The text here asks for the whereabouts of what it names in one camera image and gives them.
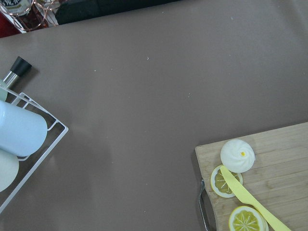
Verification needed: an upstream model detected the steel bottle black cap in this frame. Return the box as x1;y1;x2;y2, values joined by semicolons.
2;56;32;89

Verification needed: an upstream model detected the copper wire bottle rack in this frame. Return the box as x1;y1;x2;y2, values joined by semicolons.
0;0;64;33

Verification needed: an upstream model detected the white cup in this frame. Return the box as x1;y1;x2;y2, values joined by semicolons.
0;150;19;192

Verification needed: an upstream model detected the lemon slice near bun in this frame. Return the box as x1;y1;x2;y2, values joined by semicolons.
210;165;235;198

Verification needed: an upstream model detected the white steamed bun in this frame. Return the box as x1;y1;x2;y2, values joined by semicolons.
220;139;256;173

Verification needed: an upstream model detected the yellow plastic knife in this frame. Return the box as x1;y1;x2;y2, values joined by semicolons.
220;166;291;231

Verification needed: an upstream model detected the light blue cup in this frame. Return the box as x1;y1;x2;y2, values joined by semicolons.
0;101;47;157

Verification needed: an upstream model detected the red sauce bottle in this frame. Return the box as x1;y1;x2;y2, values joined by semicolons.
16;4;49;31

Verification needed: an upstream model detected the lemon slice near handle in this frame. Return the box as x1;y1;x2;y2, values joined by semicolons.
228;206;269;231

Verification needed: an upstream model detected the bamboo cutting board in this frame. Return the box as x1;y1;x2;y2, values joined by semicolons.
195;123;308;231

